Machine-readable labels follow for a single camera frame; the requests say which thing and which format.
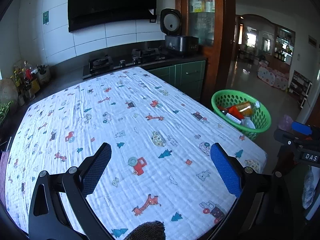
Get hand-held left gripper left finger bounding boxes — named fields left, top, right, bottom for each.
left=28, top=142, right=112, bottom=240

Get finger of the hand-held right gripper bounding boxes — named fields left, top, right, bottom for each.
left=291, top=121, right=320, bottom=137
left=273, top=129, right=304, bottom=147

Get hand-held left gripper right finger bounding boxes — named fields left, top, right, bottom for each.
left=210, top=142, right=293, bottom=240

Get green plastic basket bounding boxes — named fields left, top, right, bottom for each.
left=211, top=89, right=272, bottom=141

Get white plastic lid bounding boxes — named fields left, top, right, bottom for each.
left=241, top=117, right=256, bottom=130

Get bottle with red yellow label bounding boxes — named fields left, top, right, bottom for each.
left=226, top=101, right=261, bottom=120

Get pink plastic bag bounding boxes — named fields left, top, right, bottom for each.
left=277, top=114, right=293, bottom=131

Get shoe rack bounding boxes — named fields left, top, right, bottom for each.
left=287, top=70, right=313, bottom=108

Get printed white tablecloth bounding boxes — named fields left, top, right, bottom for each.
left=4, top=66, right=268, bottom=240

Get dark fuzzy cloth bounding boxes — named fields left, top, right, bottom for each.
left=122, top=220, right=167, bottom=240

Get display shelf with bottles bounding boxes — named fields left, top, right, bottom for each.
left=274, top=26, right=295, bottom=65

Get green kitchen cabinet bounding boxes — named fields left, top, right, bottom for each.
left=147, top=60, right=207, bottom=101

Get bowl of green vegetables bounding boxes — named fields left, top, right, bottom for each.
left=0, top=100, right=16, bottom=121

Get wooden glass door cabinet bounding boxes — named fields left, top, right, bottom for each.
left=175, top=0, right=237, bottom=103

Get black gas stove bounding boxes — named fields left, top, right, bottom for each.
left=82, top=47, right=173, bottom=80

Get cluster of seasoning bottles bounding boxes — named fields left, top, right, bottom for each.
left=11, top=60, right=52, bottom=101

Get round wooden chopping block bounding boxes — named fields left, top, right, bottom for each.
left=0, top=78, right=19, bottom=111

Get black rice cooker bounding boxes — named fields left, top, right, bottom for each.
left=160, top=8, right=200, bottom=57

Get black range hood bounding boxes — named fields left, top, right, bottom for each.
left=65, top=0, right=173, bottom=33

